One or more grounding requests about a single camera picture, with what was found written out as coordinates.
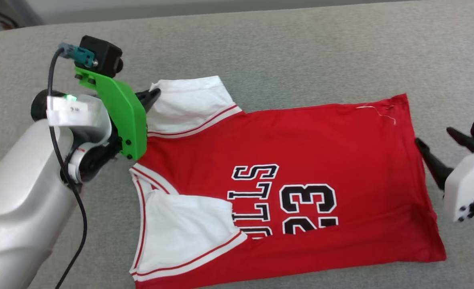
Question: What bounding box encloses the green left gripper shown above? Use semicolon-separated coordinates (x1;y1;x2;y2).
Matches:
74;66;162;160

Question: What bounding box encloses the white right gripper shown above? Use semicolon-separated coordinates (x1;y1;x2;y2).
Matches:
415;127;474;222

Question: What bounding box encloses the red and white basketball jersey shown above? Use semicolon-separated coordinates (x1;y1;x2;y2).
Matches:
129;75;447;289

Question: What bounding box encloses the white paper tag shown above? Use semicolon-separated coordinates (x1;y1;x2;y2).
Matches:
46;96;101;127

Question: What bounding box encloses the white partition panel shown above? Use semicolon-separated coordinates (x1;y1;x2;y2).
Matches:
22;0;422;25

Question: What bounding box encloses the teal left camera connector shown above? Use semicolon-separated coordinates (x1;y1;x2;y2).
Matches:
58;42;97;67

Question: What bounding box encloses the black left camera cable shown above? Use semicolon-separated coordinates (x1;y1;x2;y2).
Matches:
46;47;88;289

